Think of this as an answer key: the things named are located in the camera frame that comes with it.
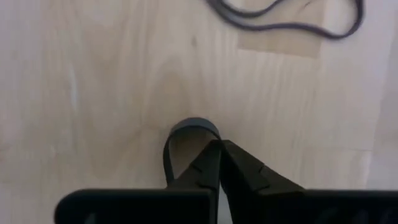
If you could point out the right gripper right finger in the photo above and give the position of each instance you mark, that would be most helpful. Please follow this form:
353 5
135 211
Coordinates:
245 174

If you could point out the dark grey rubber band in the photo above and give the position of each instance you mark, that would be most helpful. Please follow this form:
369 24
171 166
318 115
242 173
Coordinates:
192 122

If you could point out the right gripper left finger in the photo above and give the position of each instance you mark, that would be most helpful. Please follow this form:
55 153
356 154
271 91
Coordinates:
205 171

